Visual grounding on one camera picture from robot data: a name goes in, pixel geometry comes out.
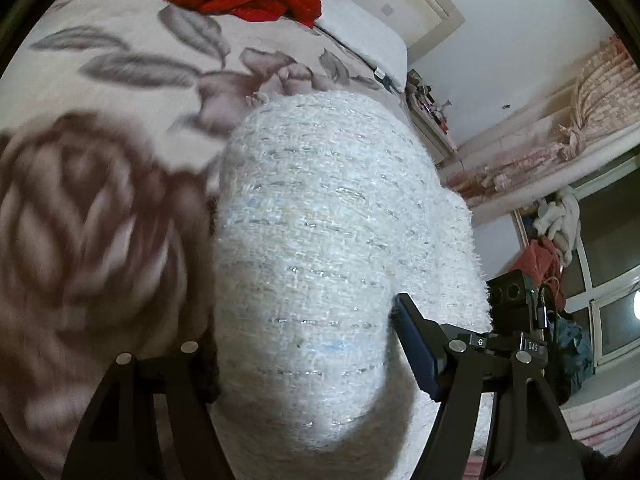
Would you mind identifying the pink folded bedding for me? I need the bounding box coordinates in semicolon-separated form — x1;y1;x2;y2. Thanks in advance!
464;389;640;476

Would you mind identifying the blue garment on sill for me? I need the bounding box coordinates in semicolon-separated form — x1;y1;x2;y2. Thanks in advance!
554;316;594;396

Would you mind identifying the pink floral curtain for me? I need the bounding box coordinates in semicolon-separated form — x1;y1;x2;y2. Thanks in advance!
438;36;639;224

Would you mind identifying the floral plush bed blanket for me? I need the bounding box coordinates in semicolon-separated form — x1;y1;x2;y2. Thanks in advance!
1;0;406;479

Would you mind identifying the white knit cardigan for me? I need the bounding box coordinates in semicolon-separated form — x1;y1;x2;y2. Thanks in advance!
213;91;489;479

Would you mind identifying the white plush garment on sill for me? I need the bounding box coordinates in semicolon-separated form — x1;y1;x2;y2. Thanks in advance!
533;185;580;268

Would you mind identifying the white pillow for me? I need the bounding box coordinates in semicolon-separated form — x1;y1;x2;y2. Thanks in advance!
314;0;408;91

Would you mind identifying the white nightstand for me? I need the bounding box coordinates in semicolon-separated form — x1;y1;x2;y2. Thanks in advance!
406;93;457;165

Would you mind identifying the beige bed headboard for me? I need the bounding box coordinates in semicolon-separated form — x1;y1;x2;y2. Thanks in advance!
352;0;464;64

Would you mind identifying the red garment on sill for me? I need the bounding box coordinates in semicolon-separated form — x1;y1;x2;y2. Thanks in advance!
510;236;566;312

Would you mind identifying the clutter on nightstand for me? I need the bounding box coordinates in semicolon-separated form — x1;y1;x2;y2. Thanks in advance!
405;70;450;133

